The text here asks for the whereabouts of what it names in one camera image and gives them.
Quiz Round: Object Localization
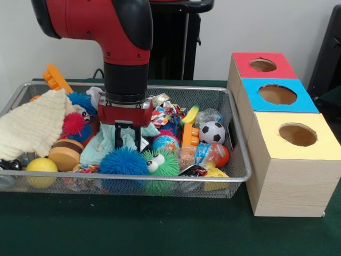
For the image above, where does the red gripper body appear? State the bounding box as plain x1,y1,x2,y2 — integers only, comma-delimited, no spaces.
97,93,155,130

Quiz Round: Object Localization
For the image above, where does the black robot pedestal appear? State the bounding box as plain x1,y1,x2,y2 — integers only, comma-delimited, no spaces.
148,0,215,81

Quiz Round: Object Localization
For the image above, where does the cream muslin cloth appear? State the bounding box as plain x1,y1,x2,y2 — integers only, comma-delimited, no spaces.
0,89,77,161

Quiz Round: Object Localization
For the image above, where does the yellow ball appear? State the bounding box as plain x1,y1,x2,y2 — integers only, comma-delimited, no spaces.
26,157,59,189

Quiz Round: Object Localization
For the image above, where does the pink blue fuzzy caterpillar toy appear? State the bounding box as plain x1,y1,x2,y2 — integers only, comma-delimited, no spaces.
62,105,94,142

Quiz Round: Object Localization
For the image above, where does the orange plastic toy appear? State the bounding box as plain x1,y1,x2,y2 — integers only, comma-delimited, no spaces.
42,63,74,94

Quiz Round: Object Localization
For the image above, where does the shallow wire mesh bin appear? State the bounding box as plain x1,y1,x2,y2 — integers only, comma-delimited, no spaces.
0,81,253,199

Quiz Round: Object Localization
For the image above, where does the green spiky toy with eyes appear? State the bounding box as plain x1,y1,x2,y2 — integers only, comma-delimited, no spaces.
142,149,181,177

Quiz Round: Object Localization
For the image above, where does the dark green side tablecloth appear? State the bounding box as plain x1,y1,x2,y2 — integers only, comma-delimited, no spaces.
315,85,341,126

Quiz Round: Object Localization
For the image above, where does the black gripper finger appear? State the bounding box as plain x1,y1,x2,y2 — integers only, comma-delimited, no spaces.
114,122,124,150
133,126,142,153

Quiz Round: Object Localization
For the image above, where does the tan brown toy hamburger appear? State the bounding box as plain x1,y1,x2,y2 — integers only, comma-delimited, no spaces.
48,138,85,172

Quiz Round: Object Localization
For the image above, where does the blue spiky ball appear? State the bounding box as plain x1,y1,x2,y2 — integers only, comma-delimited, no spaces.
68,92,98,118
100,146,149,175

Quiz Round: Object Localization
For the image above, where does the light blue muslin cloth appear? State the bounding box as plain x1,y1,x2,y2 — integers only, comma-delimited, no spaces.
79,123,160,166

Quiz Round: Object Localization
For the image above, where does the wooden box with three holes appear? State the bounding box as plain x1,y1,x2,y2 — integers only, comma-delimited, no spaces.
226,52,341,218

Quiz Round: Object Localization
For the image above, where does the black white soccer ball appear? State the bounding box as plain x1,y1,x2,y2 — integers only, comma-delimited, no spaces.
199,121,226,145

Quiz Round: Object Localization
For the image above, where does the black stand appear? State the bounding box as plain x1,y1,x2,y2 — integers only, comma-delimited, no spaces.
306,4,341,93

